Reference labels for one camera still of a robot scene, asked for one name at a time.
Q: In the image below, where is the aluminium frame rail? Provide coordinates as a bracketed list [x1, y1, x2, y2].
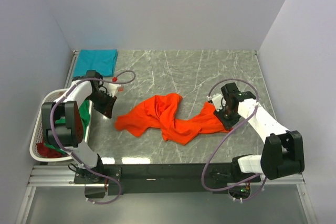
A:
[28, 165, 306, 187]

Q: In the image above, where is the dark red t-shirt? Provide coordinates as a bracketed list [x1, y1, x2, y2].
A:
[36, 142, 65, 158]

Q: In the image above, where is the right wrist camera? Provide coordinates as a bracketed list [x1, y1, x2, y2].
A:
[207, 93, 224, 111]

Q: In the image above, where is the green t-shirt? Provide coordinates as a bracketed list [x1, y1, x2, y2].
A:
[41, 101, 90, 154]

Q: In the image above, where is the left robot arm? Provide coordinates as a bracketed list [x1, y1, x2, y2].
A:
[41, 70, 123, 183]

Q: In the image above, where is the orange t-shirt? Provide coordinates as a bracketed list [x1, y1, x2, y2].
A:
[114, 93, 229, 145]

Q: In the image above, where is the white laundry basket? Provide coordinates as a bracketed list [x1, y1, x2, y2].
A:
[29, 100, 97, 168]

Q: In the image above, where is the black base beam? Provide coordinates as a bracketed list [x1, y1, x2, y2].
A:
[73, 163, 262, 200]

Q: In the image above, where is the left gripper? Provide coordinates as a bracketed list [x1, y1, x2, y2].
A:
[87, 90, 117, 118]

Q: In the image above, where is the folded teal t-shirt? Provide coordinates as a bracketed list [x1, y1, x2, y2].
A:
[72, 49, 118, 78]

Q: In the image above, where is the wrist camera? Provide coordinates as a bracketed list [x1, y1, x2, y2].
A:
[207, 93, 224, 111]
[103, 83, 124, 97]

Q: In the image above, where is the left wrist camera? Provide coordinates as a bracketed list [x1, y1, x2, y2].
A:
[103, 83, 124, 97]

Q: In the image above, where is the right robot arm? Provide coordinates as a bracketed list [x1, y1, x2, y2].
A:
[207, 83, 305, 182]

